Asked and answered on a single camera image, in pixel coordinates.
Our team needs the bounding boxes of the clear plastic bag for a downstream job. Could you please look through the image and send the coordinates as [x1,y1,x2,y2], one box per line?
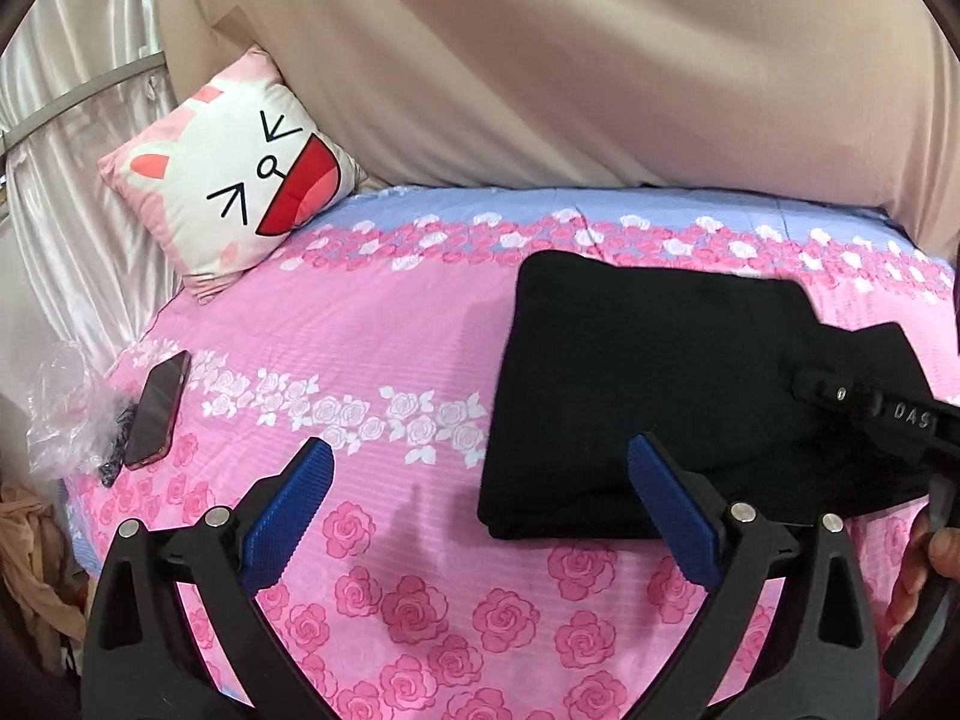
[26,341,137,488]

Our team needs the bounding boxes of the white cat face pillow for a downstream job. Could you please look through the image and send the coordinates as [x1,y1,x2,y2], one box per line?
[98,46,364,302]

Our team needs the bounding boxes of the metal bed rail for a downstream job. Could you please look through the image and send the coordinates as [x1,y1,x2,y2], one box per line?
[2,50,166,154]

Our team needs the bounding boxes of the black pants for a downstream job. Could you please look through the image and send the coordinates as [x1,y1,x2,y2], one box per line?
[477,250,931,539]

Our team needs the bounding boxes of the silver satin curtain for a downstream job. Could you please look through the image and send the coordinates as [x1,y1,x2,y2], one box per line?
[2,0,179,369]

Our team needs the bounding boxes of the tan cloth pile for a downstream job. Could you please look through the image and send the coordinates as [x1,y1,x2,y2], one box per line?
[2,481,86,676]

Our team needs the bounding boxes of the person's right hand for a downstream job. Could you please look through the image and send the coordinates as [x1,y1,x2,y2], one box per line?
[885,507,960,635]

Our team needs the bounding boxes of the pink floral bed sheet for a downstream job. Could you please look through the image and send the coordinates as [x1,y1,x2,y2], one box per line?
[68,187,958,718]

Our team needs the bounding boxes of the dark smartphone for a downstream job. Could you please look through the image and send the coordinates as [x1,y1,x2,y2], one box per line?
[124,351,192,470]

